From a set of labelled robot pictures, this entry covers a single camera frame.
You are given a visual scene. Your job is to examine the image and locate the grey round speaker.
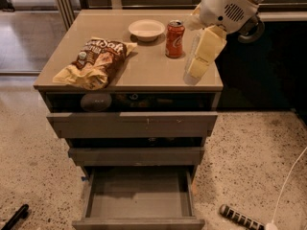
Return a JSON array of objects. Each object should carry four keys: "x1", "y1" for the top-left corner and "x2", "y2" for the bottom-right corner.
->
[{"x1": 81, "y1": 93, "x2": 112, "y2": 112}]

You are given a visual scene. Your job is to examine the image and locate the brown chip bag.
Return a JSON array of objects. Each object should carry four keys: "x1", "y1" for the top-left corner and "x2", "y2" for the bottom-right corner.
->
[{"x1": 53, "y1": 37, "x2": 137, "y2": 90}]

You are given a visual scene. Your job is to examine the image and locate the orange soda can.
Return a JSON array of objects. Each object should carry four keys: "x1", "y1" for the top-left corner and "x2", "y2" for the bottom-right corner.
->
[{"x1": 165, "y1": 20, "x2": 185, "y2": 58}]

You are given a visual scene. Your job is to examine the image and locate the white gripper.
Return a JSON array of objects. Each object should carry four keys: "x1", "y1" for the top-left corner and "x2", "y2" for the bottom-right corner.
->
[{"x1": 183, "y1": 0, "x2": 258, "y2": 85}]

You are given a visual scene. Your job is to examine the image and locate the white cable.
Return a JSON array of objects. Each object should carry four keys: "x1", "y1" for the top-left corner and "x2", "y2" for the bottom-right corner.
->
[{"x1": 264, "y1": 146, "x2": 307, "y2": 230}]

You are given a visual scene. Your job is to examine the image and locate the middle grey drawer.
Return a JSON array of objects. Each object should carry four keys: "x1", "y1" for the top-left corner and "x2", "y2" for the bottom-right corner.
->
[{"x1": 68, "y1": 147, "x2": 204, "y2": 166}]

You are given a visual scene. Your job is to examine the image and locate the grey drawer cabinet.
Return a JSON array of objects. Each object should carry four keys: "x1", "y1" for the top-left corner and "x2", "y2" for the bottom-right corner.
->
[{"x1": 34, "y1": 11, "x2": 223, "y2": 174}]

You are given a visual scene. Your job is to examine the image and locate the top grey drawer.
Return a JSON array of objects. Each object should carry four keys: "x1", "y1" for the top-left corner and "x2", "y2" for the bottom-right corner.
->
[{"x1": 47, "y1": 111, "x2": 217, "y2": 138}]

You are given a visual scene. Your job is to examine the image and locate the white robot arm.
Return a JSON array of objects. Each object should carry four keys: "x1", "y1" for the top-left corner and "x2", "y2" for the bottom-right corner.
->
[{"x1": 184, "y1": 0, "x2": 265, "y2": 84}]

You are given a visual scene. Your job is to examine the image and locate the white bowl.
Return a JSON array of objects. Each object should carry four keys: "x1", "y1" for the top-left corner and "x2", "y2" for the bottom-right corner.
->
[{"x1": 129, "y1": 19, "x2": 165, "y2": 42}]

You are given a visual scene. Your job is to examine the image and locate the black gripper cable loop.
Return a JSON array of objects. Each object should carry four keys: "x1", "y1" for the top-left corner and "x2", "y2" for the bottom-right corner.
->
[{"x1": 237, "y1": 14, "x2": 266, "y2": 44}]

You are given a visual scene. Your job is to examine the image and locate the black object on floor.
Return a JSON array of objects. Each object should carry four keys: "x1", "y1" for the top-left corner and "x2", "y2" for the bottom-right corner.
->
[{"x1": 1, "y1": 204, "x2": 29, "y2": 230}]

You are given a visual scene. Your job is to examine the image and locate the bottom grey drawer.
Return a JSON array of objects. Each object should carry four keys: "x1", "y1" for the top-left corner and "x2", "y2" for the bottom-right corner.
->
[{"x1": 71, "y1": 166, "x2": 205, "y2": 230}]

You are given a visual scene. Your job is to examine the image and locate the grey drawer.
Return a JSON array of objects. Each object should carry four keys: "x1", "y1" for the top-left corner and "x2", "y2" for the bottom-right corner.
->
[
  {"x1": 68, "y1": 147, "x2": 204, "y2": 166},
  {"x1": 71, "y1": 166, "x2": 205, "y2": 230},
  {"x1": 47, "y1": 111, "x2": 217, "y2": 138}
]

